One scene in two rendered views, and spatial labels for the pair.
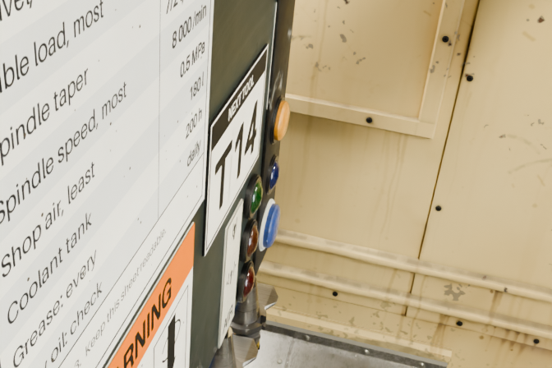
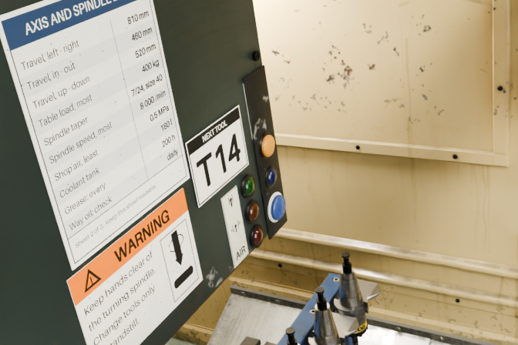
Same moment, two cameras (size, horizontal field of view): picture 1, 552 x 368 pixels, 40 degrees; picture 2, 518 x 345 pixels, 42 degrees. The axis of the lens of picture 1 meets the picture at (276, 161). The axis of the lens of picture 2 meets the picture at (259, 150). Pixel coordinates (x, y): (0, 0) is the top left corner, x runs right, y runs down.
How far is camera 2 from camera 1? 0.36 m
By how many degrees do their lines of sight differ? 21
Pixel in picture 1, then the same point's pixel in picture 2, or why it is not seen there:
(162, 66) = (135, 116)
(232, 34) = (196, 102)
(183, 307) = (183, 229)
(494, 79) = not seen: outside the picture
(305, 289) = (433, 297)
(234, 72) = (204, 119)
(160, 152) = (142, 151)
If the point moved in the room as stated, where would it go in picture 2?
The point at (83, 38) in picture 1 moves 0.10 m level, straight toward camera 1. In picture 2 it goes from (82, 107) to (38, 163)
